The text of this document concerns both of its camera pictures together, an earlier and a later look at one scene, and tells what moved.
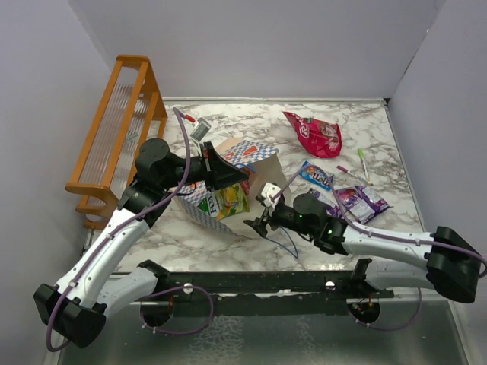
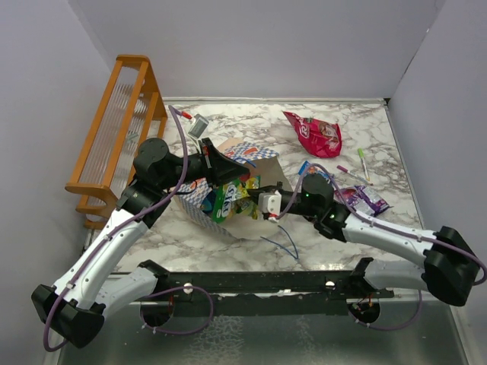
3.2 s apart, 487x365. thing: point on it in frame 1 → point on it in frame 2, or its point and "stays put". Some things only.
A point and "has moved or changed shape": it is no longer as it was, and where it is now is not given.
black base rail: (262, 293) stays put
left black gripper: (217, 172) stays put
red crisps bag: (319, 138) stays put
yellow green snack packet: (225, 202) has moved or changed shape
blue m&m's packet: (316, 176) stays put
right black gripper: (259, 224) → (254, 193)
